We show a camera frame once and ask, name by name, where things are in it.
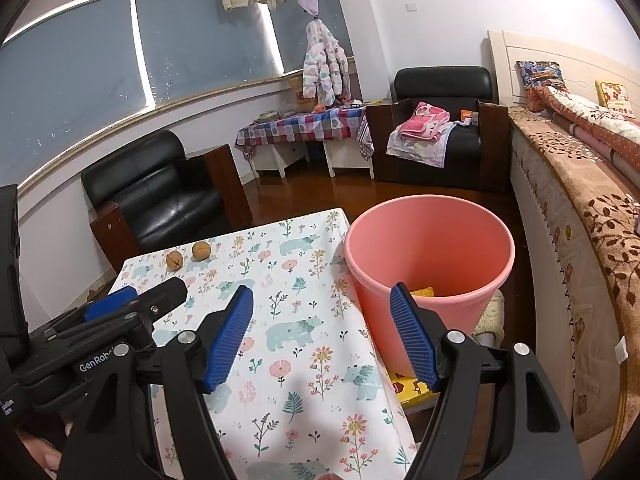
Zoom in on white patterned sheet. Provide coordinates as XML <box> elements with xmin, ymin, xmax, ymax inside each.
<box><xmin>386</xmin><ymin>122</ymin><xmax>458</xmax><ymax>168</ymax></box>

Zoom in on pink folded clothes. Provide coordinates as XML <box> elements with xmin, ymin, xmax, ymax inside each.
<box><xmin>398</xmin><ymin>101</ymin><xmax>451</xmax><ymax>143</ymax></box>

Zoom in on large curved window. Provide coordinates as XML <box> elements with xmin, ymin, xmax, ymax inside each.
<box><xmin>0</xmin><ymin>0</ymin><xmax>351</xmax><ymax>186</ymax></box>

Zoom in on colourful printed pillow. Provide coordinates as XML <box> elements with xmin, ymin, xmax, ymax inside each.
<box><xmin>516</xmin><ymin>60</ymin><xmax>568</xmax><ymax>93</ymax></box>

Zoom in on person's left hand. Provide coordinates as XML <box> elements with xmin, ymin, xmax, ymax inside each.
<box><xmin>17</xmin><ymin>421</ymin><xmax>76</xmax><ymax>480</ymax></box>

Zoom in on white side table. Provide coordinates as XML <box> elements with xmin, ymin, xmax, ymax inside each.
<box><xmin>250</xmin><ymin>139</ymin><xmax>376</xmax><ymax>181</ymax></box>

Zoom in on checked tablecloth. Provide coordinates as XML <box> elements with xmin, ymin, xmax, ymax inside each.
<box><xmin>235</xmin><ymin>106</ymin><xmax>375</xmax><ymax>162</ymax></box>

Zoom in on black leather armchair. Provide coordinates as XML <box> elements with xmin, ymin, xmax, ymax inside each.
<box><xmin>372</xmin><ymin>66</ymin><xmax>511</xmax><ymax>193</ymax></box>
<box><xmin>81</xmin><ymin>129</ymin><xmax>255</xmax><ymax>261</ymax></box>

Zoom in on woven basket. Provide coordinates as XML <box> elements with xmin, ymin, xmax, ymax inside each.
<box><xmin>287</xmin><ymin>75</ymin><xmax>313</xmax><ymax>113</ymax></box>

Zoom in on cream bed headboard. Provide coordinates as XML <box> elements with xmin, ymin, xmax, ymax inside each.
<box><xmin>487</xmin><ymin>30</ymin><xmax>640</xmax><ymax>111</ymax></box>

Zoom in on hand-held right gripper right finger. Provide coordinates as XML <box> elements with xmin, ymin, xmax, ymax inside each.
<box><xmin>389</xmin><ymin>282</ymin><xmax>586</xmax><ymax>480</ymax></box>

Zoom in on bed with brown lace cover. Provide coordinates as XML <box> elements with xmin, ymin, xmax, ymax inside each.
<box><xmin>509</xmin><ymin>107</ymin><xmax>640</xmax><ymax>446</ymax></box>

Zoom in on orange dotted quilt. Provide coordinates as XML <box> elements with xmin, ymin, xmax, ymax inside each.
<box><xmin>525</xmin><ymin>85</ymin><xmax>640</xmax><ymax>186</ymax></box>

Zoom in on beige fluffy slipper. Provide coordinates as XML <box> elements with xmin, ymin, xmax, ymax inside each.
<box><xmin>472</xmin><ymin>290</ymin><xmax>506</xmax><ymax>346</ymax></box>

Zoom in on pink plastic bucket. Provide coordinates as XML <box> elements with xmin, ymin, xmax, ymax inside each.
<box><xmin>344</xmin><ymin>195</ymin><xmax>516</xmax><ymax>378</ymax></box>

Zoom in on floral tablecloth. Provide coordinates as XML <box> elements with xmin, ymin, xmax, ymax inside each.
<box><xmin>107</xmin><ymin>208</ymin><xmax>418</xmax><ymax>480</ymax></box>

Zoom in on patterned puffy jacket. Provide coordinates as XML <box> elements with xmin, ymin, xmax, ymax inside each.
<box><xmin>301</xmin><ymin>19</ymin><xmax>351</xmax><ymax>107</ymax></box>

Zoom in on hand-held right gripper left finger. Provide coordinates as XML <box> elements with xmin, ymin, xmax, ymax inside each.
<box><xmin>55</xmin><ymin>284</ymin><xmax>255</xmax><ymax>480</ymax></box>

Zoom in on yellow floral cushion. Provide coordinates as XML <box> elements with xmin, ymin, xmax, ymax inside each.
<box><xmin>595</xmin><ymin>80</ymin><xmax>637</xmax><ymax>120</ymax></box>

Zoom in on yellow patterned box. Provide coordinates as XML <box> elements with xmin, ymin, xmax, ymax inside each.
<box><xmin>389</xmin><ymin>371</ymin><xmax>443</xmax><ymax>405</ymax></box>

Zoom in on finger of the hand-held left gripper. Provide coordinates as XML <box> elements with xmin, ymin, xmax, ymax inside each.
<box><xmin>82</xmin><ymin>286</ymin><xmax>139</xmax><ymax>322</ymax></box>
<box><xmin>134</xmin><ymin>277</ymin><xmax>188</xmax><ymax>332</ymax></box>

